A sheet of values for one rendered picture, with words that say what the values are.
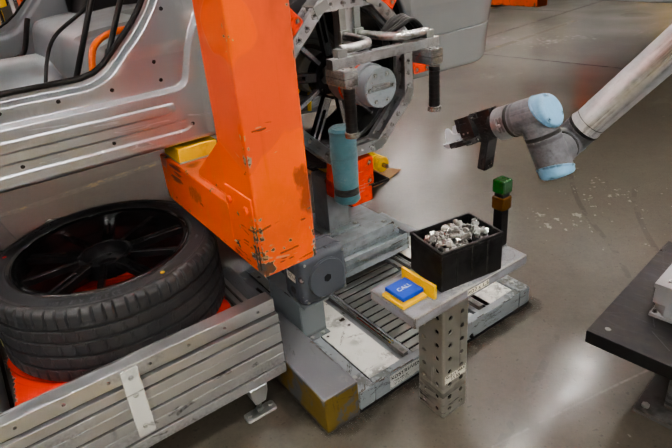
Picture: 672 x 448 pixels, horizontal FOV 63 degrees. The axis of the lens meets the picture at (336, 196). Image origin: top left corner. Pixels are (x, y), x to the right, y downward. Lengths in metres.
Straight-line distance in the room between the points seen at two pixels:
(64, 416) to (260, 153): 0.76
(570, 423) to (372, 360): 0.59
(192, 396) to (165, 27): 1.04
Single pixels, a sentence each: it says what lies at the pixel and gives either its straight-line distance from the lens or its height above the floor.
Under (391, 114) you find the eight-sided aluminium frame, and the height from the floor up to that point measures 0.69.
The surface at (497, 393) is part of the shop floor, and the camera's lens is 1.84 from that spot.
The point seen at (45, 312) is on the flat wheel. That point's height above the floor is 0.50.
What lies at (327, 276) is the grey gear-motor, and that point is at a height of 0.32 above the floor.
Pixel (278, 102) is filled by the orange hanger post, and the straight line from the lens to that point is 1.29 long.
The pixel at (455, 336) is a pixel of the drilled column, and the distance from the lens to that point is 1.59.
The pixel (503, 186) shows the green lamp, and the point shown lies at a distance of 1.55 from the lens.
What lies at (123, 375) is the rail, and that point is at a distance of 1.49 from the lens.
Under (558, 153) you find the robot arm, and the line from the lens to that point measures 1.49.
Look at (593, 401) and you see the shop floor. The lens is 1.88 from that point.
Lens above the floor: 1.30
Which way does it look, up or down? 25 degrees down
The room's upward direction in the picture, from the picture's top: 5 degrees counter-clockwise
